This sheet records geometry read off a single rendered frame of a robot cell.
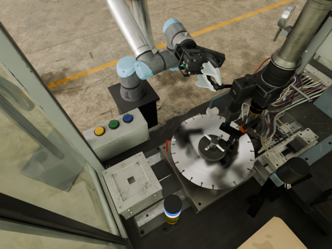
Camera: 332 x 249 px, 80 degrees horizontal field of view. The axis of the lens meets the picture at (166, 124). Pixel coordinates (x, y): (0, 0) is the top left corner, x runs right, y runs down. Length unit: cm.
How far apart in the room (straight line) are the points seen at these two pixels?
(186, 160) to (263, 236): 44
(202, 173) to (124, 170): 31
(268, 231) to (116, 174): 65
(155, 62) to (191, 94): 148
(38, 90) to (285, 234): 98
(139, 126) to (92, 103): 144
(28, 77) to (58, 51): 271
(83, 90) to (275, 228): 219
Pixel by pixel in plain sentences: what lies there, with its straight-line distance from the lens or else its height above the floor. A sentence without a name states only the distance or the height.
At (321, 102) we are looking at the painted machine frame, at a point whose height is 124.
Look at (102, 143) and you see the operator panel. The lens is 91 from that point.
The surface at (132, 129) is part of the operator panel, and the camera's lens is 91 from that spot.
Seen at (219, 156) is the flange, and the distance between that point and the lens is 79.
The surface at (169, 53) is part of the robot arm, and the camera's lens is 84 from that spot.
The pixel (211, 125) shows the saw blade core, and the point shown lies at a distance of 87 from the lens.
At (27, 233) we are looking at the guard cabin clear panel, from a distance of 31.
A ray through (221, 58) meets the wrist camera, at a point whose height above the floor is 121.
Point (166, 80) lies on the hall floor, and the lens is 239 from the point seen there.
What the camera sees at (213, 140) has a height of 100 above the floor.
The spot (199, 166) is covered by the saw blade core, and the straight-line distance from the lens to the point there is 77.
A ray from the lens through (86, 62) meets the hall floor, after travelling 285.
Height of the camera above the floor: 166
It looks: 56 degrees down
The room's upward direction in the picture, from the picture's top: 1 degrees counter-clockwise
